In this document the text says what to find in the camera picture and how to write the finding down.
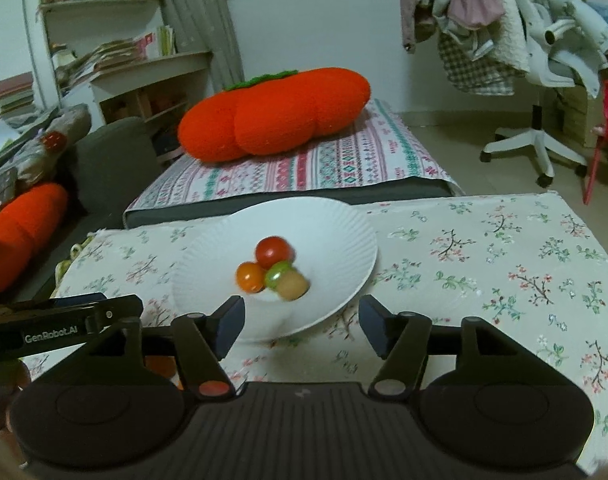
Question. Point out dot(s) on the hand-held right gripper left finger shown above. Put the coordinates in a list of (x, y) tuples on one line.
[(230, 327)]

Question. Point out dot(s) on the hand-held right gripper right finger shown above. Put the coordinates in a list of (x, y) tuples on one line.
[(373, 325)]

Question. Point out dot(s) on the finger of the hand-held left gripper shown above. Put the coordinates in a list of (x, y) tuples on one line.
[(73, 310)]

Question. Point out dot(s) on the orange cherry tomato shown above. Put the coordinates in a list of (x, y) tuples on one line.
[(250, 276)]

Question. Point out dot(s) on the green round fruit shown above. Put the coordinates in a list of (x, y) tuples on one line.
[(277, 273)]

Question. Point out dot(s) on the tan round fruit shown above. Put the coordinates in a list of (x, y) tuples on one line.
[(295, 286)]

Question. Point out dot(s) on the red cherry tomato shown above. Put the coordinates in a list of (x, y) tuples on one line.
[(273, 251)]

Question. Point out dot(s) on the white paper plate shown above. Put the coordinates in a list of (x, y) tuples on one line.
[(314, 240)]

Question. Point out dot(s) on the orange round fruit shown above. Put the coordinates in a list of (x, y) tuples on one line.
[(159, 365)]

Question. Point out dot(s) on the long orange plush pillow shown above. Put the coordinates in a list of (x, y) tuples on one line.
[(18, 235)]

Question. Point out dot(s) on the floral tablecloth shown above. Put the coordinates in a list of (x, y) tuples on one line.
[(484, 270)]

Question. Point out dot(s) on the grey sofa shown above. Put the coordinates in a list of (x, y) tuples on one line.
[(108, 160)]

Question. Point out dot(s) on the patterned striped mattress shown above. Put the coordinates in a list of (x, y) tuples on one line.
[(344, 160)]

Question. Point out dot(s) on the large orange persimmon plush pillow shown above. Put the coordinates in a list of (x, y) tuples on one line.
[(274, 110)]

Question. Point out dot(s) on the stack of books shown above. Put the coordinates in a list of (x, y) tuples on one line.
[(8, 95)]

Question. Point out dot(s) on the white bookshelf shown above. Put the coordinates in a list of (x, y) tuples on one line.
[(133, 75)]

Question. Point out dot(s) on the pile of magazines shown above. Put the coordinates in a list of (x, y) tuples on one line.
[(113, 52)]

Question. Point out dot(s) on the white office chair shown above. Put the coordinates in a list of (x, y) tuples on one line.
[(539, 110)]

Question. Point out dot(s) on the checked cloth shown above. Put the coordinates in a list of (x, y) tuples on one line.
[(474, 67)]

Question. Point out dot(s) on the cardboard box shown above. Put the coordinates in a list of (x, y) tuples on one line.
[(581, 115)]

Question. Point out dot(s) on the grey curtain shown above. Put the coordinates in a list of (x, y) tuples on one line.
[(198, 20)]

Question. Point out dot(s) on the white fleece garment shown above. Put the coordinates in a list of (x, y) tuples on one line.
[(514, 30)]

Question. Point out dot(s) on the light blue garment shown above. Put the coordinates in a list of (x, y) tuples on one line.
[(581, 25)]

